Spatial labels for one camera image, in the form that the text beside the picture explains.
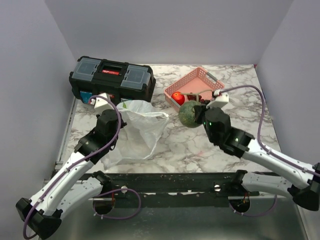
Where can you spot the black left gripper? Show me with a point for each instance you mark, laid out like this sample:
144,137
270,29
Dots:
123,124

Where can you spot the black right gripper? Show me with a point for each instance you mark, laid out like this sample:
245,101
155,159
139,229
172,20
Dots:
200,110

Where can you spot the green fake melon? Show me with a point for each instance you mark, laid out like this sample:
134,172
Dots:
186,114

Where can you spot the green fake fruit stem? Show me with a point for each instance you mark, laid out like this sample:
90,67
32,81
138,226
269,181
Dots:
199,93

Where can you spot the red fake apple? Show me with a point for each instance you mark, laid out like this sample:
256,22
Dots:
178,97

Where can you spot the white plastic bag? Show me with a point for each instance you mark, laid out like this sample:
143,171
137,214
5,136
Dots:
137,141

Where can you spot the dark red fake grapes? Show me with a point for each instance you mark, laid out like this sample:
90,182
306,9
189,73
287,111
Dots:
197,98

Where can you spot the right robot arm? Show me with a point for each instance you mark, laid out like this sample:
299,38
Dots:
293,178

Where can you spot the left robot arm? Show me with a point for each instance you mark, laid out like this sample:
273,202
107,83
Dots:
43,211

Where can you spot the pink perforated plastic basket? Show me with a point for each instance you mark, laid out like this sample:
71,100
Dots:
195,81

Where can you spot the black toolbox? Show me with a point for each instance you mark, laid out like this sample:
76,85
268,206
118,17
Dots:
122,81

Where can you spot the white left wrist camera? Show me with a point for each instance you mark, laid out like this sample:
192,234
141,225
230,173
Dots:
100,103

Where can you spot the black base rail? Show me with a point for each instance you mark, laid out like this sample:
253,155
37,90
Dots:
170,190

